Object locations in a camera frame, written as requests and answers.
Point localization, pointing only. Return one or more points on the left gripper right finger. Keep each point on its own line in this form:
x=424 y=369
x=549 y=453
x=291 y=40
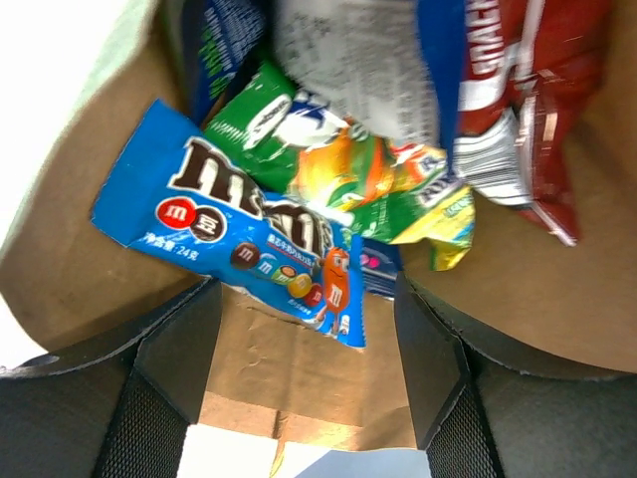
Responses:
x=484 y=404

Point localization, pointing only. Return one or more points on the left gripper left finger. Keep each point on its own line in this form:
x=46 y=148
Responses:
x=117 y=404

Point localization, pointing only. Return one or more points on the green paper bag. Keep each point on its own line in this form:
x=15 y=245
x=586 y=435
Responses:
x=65 y=281

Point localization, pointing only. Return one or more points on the blue M&M's packet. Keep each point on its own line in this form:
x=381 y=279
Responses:
x=174 y=195

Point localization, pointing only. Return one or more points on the green yellow candy packet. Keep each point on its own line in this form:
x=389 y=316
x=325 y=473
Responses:
x=291 y=141

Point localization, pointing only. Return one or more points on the red snack packet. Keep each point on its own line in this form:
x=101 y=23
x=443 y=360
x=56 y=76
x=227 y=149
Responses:
x=532 y=67

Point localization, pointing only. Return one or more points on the dark blue snack packet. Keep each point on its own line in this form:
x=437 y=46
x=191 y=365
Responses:
x=217 y=36

